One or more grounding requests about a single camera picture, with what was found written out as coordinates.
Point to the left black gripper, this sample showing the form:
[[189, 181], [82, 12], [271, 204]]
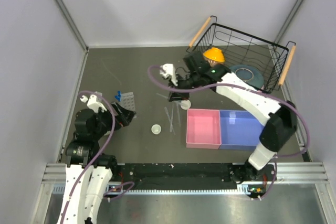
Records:
[[124, 116]]

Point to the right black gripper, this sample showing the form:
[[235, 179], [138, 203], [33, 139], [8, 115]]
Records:
[[177, 96]]

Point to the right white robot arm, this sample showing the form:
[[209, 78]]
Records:
[[208, 69]]

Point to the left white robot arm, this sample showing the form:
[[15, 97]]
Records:
[[87, 170]]

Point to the white crucible lid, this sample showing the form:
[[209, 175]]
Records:
[[185, 104]]

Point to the clear test tube rack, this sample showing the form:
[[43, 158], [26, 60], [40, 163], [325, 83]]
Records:
[[127, 101]]

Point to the white crucible cup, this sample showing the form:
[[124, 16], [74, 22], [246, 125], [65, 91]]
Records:
[[156, 129]]

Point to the pink plastic bin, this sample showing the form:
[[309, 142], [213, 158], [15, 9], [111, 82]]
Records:
[[203, 129]]

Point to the orange and brown bowl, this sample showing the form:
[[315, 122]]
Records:
[[214, 56]]

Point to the blue plastic bin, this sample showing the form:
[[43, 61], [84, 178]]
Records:
[[239, 130]]

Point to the dark blue plate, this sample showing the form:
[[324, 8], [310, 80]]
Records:
[[249, 74]]

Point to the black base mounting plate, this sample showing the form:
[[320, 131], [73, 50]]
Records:
[[180, 176]]

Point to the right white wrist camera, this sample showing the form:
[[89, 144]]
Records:
[[168, 71]]

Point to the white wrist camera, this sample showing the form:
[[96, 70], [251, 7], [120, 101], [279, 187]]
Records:
[[168, 71], [93, 102]]

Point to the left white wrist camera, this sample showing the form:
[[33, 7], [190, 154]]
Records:
[[93, 102]]

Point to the black wire dish basket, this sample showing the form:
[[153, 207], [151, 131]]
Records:
[[240, 48]]

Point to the aluminium frame rail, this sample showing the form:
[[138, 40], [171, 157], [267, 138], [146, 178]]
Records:
[[280, 173]]

